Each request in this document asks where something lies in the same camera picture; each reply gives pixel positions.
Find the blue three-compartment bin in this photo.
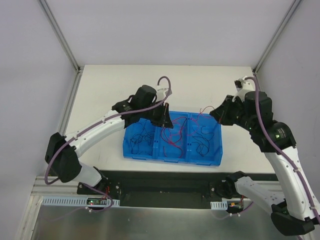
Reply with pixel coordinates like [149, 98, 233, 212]
[122, 111, 223, 167]

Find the aluminium rail frame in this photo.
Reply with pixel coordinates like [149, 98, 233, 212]
[14, 62, 320, 240]

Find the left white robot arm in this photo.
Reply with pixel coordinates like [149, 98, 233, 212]
[44, 85, 173, 195]

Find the white cable duct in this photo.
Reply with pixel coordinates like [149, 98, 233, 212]
[210, 201, 228, 211]
[42, 196, 112, 208]

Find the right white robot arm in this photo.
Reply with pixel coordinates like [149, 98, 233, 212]
[209, 76, 320, 239]

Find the right white cable duct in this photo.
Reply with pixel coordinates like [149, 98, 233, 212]
[210, 201, 228, 211]

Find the thin red wire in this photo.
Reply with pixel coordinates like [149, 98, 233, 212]
[191, 106, 216, 126]

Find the left white cable duct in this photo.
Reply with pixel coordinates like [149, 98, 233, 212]
[42, 196, 112, 208]

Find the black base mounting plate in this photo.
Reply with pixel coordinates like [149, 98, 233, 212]
[76, 169, 255, 208]

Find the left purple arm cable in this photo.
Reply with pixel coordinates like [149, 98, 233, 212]
[44, 76, 173, 213]

